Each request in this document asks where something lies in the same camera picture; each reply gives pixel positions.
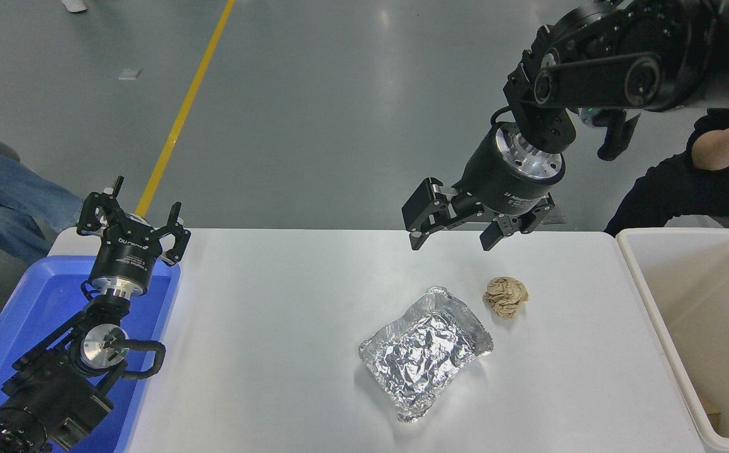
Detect blue plastic tray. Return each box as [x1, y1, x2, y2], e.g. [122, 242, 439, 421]
[0, 255, 181, 453]

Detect person beside bin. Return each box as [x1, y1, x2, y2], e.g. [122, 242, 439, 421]
[603, 110, 729, 243]

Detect large pale bin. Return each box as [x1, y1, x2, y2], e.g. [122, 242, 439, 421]
[616, 228, 729, 453]

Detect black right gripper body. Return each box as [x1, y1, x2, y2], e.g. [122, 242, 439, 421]
[460, 128, 560, 215]

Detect foil tray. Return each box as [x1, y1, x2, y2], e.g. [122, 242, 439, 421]
[358, 286, 494, 423]

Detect seated person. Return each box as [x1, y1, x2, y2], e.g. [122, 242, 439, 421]
[0, 72, 85, 265]

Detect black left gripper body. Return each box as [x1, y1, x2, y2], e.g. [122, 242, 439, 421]
[89, 225, 164, 296]

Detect crumpled tan paper ball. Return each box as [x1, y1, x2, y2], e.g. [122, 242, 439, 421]
[482, 276, 530, 320]

